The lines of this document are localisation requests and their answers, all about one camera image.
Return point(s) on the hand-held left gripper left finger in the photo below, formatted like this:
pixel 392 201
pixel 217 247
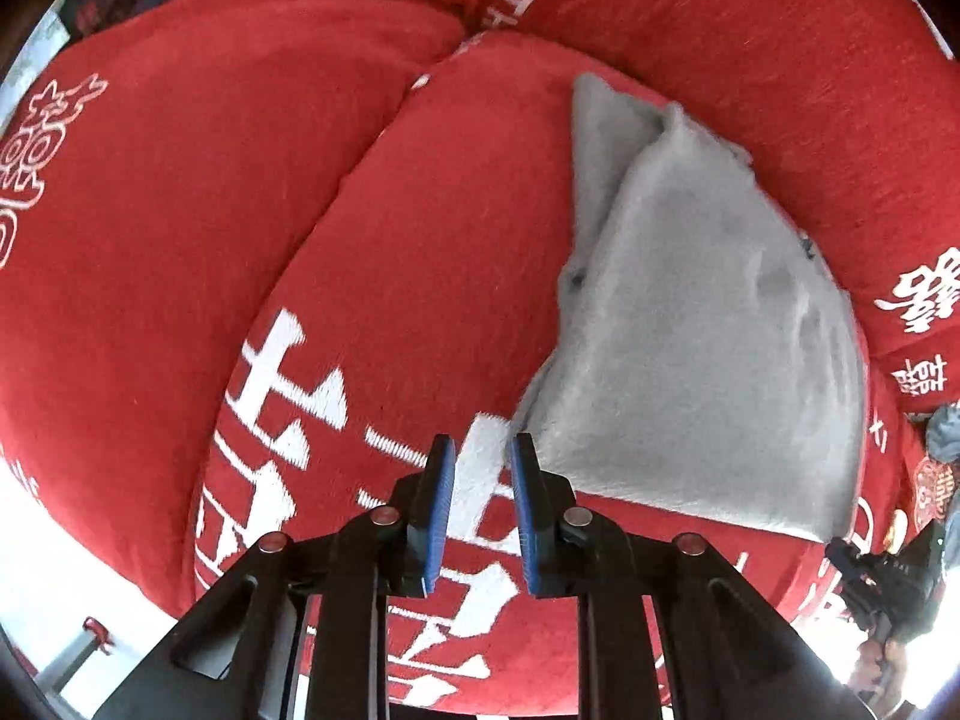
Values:
pixel 439 510

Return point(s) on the grey cloth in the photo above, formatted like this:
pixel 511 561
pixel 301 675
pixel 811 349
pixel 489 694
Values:
pixel 945 431

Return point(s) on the white bar with red clip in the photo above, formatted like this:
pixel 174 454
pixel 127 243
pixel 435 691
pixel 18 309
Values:
pixel 84 641

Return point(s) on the person's right hand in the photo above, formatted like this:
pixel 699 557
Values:
pixel 870 671

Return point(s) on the red printed sofa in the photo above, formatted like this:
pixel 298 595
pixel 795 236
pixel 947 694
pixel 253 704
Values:
pixel 225 240

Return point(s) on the grey sweater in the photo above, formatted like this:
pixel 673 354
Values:
pixel 712 352

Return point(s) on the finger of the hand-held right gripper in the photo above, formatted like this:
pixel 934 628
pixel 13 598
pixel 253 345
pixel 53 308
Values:
pixel 851 566

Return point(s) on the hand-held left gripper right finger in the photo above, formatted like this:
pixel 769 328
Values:
pixel 525 510

